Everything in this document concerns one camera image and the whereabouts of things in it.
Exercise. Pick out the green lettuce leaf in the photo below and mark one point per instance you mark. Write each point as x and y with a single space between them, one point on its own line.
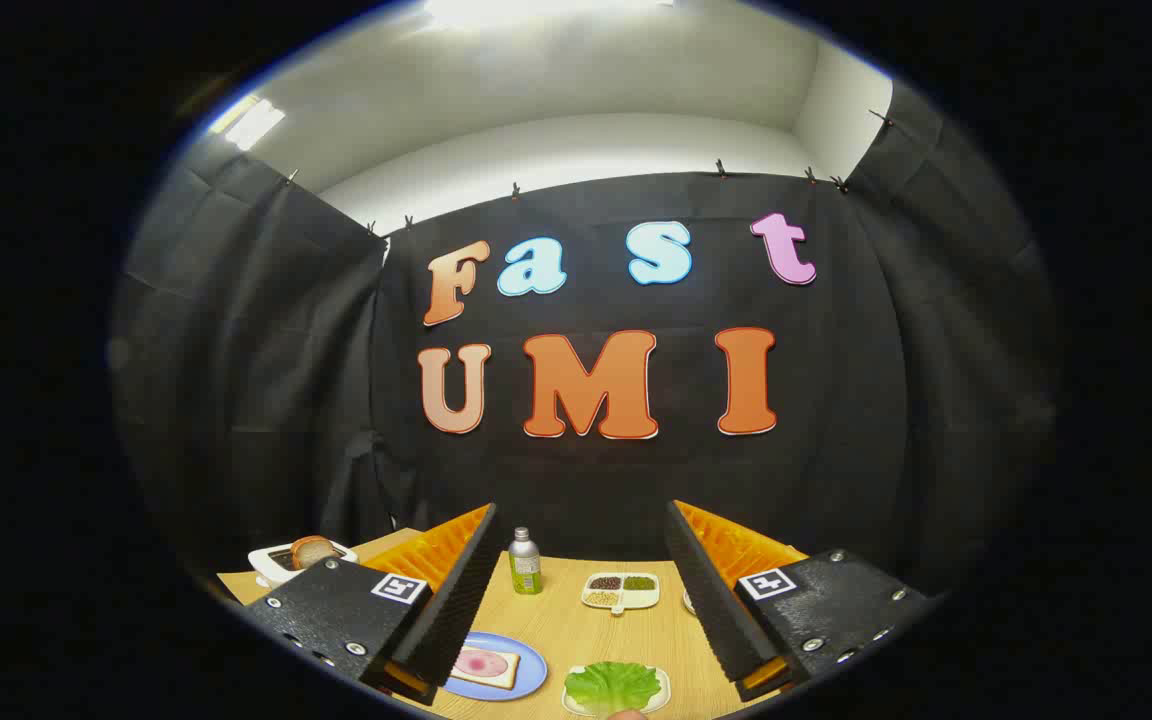
611 685

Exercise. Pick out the white divided dish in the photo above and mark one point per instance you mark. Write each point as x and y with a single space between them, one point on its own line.
638 598

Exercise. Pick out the white toaster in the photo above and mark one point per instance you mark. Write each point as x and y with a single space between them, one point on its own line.
271 568

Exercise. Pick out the silver and green bottle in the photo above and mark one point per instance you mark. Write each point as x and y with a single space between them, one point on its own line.
525 570

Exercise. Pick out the pink ham slice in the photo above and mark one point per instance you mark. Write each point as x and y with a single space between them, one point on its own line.
481 663

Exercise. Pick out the toasted bread slice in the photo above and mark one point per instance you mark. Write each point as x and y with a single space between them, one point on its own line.
314 552

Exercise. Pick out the pile of green beans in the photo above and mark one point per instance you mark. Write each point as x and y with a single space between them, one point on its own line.
639 582

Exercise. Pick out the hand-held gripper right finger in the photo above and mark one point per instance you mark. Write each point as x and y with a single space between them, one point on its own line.
711 600

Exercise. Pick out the black backdrop cloth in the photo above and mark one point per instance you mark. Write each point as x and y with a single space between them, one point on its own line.
636 480

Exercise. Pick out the white bread slice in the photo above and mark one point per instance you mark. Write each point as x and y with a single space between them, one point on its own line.
509 668

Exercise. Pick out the blue plate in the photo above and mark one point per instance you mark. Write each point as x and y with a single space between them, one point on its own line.
531 670

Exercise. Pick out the ceiling light panel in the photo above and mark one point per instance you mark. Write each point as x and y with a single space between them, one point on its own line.
248 122
536 12

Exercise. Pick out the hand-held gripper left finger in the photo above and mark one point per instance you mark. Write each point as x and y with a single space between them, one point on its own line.
456 600

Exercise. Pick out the pile of soybeans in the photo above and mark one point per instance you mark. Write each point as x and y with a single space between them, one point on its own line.
601 598

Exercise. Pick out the small white square plate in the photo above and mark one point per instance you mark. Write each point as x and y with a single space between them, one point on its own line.
665 690

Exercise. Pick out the pile of dark beans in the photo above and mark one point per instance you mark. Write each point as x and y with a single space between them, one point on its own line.
605 583

